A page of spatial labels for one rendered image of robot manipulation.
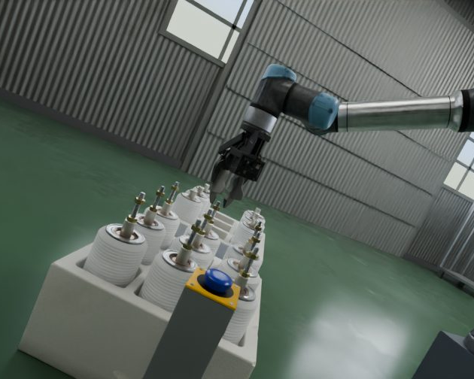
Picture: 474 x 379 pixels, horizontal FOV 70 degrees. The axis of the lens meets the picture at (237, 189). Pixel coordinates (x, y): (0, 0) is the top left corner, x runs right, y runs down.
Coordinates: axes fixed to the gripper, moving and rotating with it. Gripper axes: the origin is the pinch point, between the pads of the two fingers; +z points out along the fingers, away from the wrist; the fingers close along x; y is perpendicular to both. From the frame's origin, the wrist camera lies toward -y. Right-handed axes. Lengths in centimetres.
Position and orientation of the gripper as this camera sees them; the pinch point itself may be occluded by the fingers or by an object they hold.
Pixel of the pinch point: (218, 199)
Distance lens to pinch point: 86.2
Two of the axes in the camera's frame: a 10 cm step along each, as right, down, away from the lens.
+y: 4.2, 3.2, -8.5
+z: -4.2, 9.0, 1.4
